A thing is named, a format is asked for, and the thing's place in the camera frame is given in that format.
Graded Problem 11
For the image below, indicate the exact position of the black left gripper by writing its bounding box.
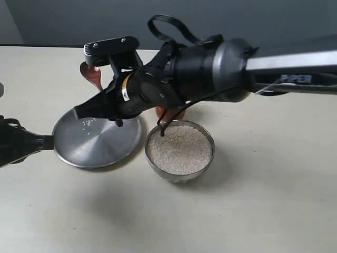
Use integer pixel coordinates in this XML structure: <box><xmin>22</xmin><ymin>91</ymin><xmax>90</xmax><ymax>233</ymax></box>
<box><xmin>1</xmin><ymin>115</ymin><xmax>54</xmax><ymax>168</ymax></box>

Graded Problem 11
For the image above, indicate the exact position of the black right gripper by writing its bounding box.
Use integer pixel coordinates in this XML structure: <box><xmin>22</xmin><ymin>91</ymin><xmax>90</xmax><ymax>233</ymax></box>
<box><xmin>73</xmin><ymin>41</ymin><xmax>185</xmax><ymax>121</ymax></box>

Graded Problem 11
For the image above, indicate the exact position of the dark red wooden spoon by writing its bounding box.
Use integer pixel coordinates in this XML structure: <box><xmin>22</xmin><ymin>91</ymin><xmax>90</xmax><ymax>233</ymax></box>
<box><xmin>80</xmin><ymin>62</ymin><xmax>103</xmax><ymax>91</ymax></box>

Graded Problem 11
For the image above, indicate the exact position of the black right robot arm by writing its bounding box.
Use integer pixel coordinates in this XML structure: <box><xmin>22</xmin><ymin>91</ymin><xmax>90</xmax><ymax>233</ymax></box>
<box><xmin>73</xmin><ymin>35</ymin><xmax>336</xmax><ymax>121</ymax></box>

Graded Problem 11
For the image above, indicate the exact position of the brown wooden cup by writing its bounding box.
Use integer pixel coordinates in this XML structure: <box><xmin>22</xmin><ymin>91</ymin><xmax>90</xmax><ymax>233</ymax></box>
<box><xmin>155</xmin><ymin>106</ymin><xmax>185</xmax><ymax>122</ymax></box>

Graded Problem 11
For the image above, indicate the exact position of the steel bowl of rice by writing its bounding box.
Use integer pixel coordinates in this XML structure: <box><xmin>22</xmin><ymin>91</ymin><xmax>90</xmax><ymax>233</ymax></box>
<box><xmin>144</xmin><ymin>120</ymin><xmax>215</xmax><ymax>183</ymax></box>

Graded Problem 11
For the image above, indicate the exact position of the round steel plate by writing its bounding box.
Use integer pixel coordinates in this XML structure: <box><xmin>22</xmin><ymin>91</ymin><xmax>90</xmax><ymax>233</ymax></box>
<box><xmin>52</xmin><ymin>111</ymin><xmax>144</xmax><ymax>170</ymax></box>

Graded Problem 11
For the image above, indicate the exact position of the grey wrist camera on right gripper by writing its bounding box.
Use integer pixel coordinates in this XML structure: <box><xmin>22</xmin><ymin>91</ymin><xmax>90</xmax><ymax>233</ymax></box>
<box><xmin>84</xmin><ymin>36</ymin><xmax>143</xmax><ymax>76</ymax></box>

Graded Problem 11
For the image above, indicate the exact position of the grey camera on left gripper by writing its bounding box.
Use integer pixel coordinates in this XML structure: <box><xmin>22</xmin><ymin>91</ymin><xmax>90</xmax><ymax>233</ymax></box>
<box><xmin>0</xmin><ymin>83</ymin><xmax>5</xmax><ymax>98</ymax></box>

